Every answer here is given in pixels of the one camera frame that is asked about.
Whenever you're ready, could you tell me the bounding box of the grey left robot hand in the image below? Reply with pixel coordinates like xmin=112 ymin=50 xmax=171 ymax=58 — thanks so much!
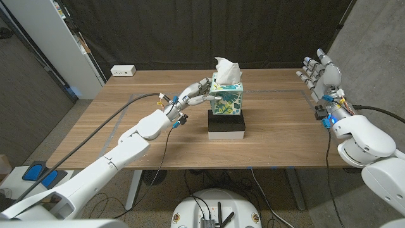
xmin=164 ymin=77 xmax=222 ymax=123

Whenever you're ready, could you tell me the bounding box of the grey table leg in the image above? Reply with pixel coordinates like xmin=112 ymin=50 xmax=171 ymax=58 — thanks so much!
xmin=284 ymin=168 xmax=307 ymax=212

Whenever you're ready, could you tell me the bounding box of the white floor board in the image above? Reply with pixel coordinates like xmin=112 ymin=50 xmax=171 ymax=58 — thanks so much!
xmin=0 ymin=165 xmax=75 ymax=203

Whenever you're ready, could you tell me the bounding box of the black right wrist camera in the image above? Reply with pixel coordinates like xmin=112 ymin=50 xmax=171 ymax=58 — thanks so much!
xmin=315 ymin=105 xmax=330 ymax=121

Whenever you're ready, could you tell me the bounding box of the dark metal curtain pole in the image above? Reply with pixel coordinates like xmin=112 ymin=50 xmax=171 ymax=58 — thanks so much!
xmin=318 ymin=0 xmax=357 ymax=69

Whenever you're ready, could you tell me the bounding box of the white floor cable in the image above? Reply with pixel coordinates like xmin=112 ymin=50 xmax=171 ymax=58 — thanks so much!
xmin=251 ymin=168 xmax=295 ymax=228

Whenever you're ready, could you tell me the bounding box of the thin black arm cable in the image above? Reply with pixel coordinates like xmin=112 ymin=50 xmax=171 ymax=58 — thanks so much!
xmin=325 ymin=128 xmax=347 ymax=228
xmin=112 ymin=126 xmax=175 ymax=220

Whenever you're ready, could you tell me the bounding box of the blue foot pedal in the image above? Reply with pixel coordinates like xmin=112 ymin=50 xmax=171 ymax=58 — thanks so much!
xmin=21 ymin=160 xmax=47 ymax=182
xmin=39 ymin=169 xmax=68 ymax=190

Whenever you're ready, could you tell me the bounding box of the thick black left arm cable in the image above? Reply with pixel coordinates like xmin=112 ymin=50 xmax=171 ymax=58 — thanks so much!
xmin=14 ymin=92 xmax=165 ymax=203

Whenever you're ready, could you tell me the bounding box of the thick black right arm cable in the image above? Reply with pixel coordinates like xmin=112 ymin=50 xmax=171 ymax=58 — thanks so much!
xmin=352 ymin=104 xmax=405 ymax=124

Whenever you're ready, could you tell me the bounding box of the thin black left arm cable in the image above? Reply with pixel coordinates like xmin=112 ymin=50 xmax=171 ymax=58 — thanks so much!
xmin=112 ymin=126 xmax=175 ymax=220

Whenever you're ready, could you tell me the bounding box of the teal floral tissue box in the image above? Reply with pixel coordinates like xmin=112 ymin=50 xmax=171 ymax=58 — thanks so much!
xmin=209 ymin=72 xmax=244 ymax=117

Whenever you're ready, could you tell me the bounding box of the black round perforated disc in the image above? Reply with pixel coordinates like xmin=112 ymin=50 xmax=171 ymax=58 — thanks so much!
xmin=141 ymin=170 xmax=168 ymax=186

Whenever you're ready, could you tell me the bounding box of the white power strip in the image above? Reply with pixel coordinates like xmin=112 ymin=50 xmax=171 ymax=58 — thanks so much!
xmin=109 ymin=65 xmax=137 ymax=77

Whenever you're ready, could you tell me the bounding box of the white table leg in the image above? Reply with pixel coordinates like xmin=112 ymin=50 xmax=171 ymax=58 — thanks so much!
xmin=125 ymin=170 xmax=143 ymax=212

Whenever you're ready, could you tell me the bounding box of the white shelf cabinet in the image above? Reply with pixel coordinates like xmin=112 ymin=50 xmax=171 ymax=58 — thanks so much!
xmin=1 ymin=0 xmax=105 ymax=101

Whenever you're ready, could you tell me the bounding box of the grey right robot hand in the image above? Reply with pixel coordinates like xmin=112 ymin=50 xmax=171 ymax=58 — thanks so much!
xmin=296 ymin=47 xmax=355 ymax=123

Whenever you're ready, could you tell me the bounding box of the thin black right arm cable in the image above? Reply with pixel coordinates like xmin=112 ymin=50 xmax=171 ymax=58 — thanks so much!
xmin=325 ymin=128 xmax=347 ymax=228

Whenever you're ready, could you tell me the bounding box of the white tissue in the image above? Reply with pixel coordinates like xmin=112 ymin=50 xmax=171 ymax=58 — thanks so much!
xmin=214 ymin=56 xmax=243 ymax=86

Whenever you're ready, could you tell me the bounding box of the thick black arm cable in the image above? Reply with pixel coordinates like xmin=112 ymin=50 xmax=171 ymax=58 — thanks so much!
xmin=14 ymin=92 xmax=165 ymax=203
xmin=352 ymin=104 xmax=405 ymax=124

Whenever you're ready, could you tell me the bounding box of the black floor cable bundle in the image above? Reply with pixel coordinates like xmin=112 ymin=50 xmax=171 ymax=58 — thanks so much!
xmin=183 ymin=169 xmax=254 ymax=203

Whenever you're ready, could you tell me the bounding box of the black curtain backdrop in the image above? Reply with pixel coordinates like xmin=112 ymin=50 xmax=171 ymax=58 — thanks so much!
xmin=59 ymin=0 xmax=355 ymax=80

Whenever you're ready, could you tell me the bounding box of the white robot torso base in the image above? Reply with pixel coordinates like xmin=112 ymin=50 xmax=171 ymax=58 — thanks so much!
xmin=170 ymin=188 xmax=263 ymax=228

